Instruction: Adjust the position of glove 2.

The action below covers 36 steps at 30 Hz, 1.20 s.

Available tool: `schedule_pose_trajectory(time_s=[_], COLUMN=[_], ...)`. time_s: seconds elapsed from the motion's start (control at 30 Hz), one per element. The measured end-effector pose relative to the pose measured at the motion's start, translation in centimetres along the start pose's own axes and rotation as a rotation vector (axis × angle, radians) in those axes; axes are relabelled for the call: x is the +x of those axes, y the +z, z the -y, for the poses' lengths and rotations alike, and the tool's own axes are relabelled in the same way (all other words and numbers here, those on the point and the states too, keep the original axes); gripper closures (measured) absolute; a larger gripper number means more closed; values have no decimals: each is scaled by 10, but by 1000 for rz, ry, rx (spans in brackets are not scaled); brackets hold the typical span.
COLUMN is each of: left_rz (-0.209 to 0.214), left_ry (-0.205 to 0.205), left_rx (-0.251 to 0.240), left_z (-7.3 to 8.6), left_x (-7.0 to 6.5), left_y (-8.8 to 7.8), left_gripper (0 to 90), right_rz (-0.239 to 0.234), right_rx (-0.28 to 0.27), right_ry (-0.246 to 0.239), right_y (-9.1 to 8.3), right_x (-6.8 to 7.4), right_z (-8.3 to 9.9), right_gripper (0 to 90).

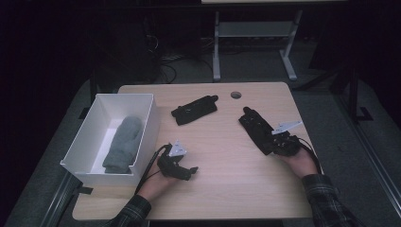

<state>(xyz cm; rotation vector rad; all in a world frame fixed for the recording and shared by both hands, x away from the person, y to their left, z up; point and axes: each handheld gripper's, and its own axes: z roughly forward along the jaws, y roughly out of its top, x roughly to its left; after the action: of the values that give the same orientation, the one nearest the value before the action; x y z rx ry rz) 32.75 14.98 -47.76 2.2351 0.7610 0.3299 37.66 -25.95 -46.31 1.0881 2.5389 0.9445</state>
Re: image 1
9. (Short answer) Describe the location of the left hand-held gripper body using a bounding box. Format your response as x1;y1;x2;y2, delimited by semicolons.
156;140;191;181

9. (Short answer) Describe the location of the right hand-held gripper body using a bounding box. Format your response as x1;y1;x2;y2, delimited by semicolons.
270;120;304;157

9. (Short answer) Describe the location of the black glove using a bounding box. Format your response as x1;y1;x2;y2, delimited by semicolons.
170;95;219;126
237;106;276;156

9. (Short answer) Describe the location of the white box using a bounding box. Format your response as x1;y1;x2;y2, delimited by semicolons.
60;93;161;187

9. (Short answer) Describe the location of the person's right hand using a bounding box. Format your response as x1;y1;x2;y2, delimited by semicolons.
278;147;320;180

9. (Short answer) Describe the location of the person's left hand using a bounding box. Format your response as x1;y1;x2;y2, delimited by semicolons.
137;164;178;203

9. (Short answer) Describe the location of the black table clamp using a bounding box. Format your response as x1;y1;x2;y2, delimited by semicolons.
76;185;95;196

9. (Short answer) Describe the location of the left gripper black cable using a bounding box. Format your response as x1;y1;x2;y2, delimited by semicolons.
134;144;173;195

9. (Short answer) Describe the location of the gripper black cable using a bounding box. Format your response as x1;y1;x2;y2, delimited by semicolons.
297;136;324;176
134;144;173;195

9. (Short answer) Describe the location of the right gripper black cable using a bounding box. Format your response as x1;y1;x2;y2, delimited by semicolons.
297;136;324;176

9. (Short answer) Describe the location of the black floor bracket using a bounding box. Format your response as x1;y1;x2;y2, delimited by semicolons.
355;106;375;123

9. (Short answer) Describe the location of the bundle of floor cables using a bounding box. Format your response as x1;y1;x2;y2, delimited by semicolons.
143;18;216;85

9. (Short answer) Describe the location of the grey metal table frame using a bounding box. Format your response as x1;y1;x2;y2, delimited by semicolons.
212;9;304;83

